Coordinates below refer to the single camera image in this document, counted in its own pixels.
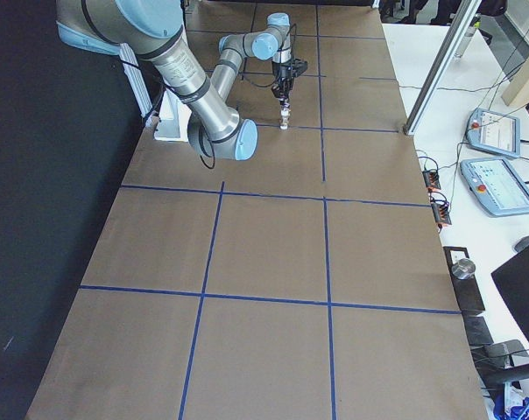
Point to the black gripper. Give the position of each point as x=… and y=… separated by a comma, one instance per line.
x=281, y=76

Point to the brass PPR valve white ends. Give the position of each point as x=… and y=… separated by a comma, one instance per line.
x=284, y=118

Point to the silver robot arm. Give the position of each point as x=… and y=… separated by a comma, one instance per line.
x=154, y=31

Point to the brown paper table cover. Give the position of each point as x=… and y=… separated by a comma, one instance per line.
x=307, y=282

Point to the orange black connector strip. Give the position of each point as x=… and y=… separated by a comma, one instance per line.
x=438, y=201

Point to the teach pendant far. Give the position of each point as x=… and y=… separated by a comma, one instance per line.
x=494, y=132

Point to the teach pendant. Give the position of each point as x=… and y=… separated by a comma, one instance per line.
x=494, y=132
x=496, y=186

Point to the teach pendant near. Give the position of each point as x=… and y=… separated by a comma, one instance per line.
x=496, y=186

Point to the metal cylinder weight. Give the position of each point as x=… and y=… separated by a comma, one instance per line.
x=463, y=269

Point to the black computer mouse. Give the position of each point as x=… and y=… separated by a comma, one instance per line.
x=521, y=244

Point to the black monitor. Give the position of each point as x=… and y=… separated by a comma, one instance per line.
x=512, y=282

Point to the black camera mount wrist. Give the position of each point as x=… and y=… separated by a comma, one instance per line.
x=298, y=67

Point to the white pedestal column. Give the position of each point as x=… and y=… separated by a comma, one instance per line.
x=173, y=119

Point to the aluminium profile post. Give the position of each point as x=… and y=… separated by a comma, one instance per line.
x=450, y=44

